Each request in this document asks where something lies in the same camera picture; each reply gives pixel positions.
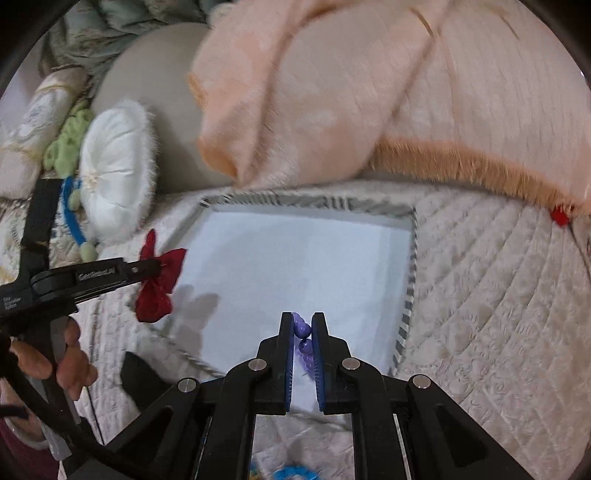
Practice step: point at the black cloth pouch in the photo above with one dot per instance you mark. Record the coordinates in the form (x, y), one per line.
(140, 382)

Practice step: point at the green damask curtain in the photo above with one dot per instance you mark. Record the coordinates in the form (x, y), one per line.
(92, 34)

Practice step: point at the small red tassel knot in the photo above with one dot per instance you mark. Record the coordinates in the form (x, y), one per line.
(561, 215)

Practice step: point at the white round satin cushion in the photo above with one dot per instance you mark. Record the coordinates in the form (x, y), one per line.
(118, 170)

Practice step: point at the striped shallow tray box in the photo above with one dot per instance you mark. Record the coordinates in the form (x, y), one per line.
(252, 257)

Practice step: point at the green plush toy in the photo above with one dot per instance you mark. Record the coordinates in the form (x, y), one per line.
(62, 155)

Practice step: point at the person's left hand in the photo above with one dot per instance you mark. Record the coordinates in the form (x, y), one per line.
(73, 372)

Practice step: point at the blue plush headband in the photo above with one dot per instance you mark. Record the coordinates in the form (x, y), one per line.
(71, 203)

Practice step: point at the quilted cream bedspread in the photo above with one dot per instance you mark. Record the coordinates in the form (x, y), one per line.
(501, 322)

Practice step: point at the embroidered floral pillow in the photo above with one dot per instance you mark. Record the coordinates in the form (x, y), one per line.
(62, 248)

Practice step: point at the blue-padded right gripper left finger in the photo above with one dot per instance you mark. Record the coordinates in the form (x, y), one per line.
(205, 430)

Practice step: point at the peach fringed blanket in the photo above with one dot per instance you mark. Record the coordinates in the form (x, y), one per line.
(482, 93)

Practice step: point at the cream bolster pillow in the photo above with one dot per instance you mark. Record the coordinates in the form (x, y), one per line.
(23, 149)

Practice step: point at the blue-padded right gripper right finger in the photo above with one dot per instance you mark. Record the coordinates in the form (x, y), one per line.
(403, 429)

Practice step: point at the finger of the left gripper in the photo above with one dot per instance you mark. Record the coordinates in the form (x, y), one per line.
(141, 270)

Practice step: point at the red bow hair clip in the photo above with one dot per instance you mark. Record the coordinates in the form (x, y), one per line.
(153, 300)

